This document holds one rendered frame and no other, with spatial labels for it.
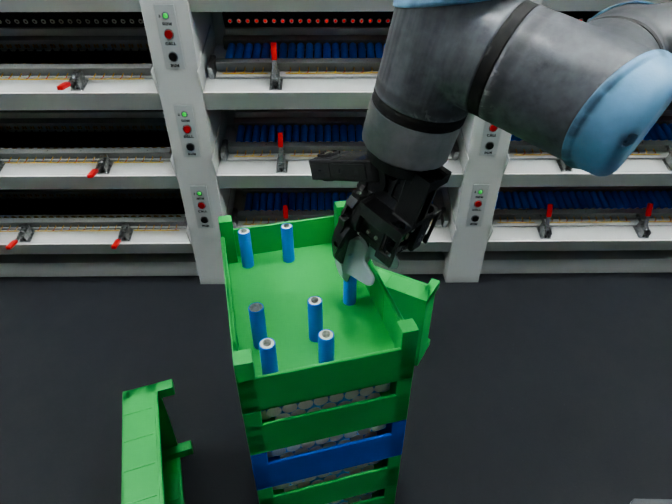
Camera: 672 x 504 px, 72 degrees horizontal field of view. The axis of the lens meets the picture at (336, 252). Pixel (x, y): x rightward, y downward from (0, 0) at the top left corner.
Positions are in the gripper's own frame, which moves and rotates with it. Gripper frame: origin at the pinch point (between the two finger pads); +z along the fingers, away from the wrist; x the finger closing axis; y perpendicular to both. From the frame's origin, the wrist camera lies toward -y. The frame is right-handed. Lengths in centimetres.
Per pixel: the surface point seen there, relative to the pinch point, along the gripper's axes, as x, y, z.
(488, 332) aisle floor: 50, 13, 45
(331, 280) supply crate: 1.5, -3.4, 7.3
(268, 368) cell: -17.2, 4.6, 1.8
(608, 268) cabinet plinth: 96, 24, 40
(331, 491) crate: -13.0, 16.2, 24.1
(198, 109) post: 14, -60, 12
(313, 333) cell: -8.9, 3.4, 3.8
